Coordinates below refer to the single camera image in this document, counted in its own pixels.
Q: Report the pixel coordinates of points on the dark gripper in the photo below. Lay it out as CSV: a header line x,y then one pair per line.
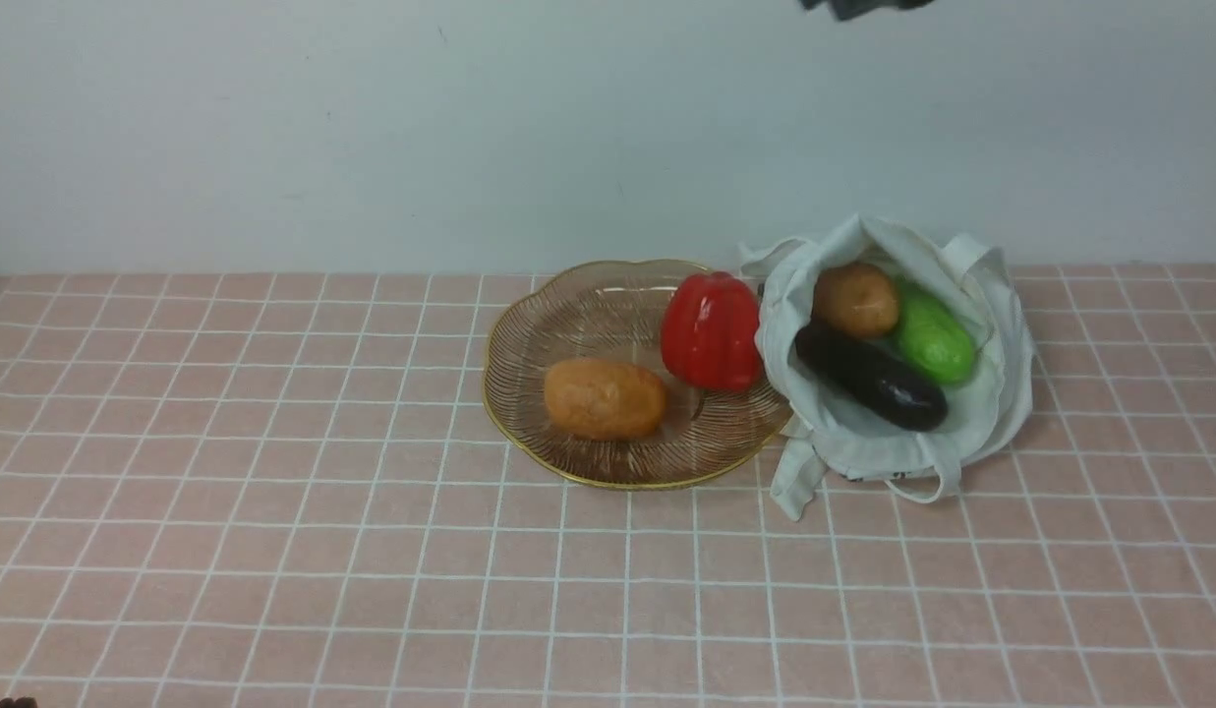
x,y
847,10

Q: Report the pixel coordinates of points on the brown potato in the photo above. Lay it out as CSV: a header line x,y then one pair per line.
x,y
858,299
604,400

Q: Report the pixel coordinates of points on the white cloth bag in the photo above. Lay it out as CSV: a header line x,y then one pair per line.
x,y
828,430

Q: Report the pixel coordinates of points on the red bell pepper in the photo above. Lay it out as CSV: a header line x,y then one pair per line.
x,y
708,333

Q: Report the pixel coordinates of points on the green cucumber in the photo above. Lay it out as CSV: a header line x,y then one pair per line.
x,y
930,338

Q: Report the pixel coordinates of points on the dark purple eggplant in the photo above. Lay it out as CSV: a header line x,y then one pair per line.
x,y
876,380

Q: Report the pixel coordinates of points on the gold-rimmed glass plate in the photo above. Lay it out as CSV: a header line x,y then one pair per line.
x,y
614,310

